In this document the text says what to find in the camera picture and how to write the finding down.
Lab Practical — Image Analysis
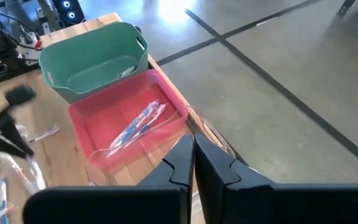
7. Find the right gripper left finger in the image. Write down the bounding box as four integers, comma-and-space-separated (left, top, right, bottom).
22, 134, 195, 224

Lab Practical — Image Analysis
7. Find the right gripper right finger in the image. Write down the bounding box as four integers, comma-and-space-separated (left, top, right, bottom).
193, 134, 358, 224

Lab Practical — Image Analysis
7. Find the blue toothbrush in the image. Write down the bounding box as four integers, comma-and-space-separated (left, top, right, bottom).
0, 178, 9, 224
117, 65, 136, 79

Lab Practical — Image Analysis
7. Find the pink plastic bin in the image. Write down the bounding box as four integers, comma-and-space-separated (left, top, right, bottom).
68, 68, 189, 170

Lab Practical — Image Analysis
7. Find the small clear plastic bin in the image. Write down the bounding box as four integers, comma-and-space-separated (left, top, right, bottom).
85, 105, 237, 187

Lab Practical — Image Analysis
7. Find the green plastic bin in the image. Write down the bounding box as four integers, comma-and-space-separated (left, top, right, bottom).
39, 21, 149, 103

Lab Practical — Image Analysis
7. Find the black computer tower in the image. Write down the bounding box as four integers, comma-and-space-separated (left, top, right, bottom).
52, 0, 86, 26

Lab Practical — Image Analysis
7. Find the black equipment leg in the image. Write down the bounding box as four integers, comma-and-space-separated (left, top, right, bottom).
336, 0, 357, 17

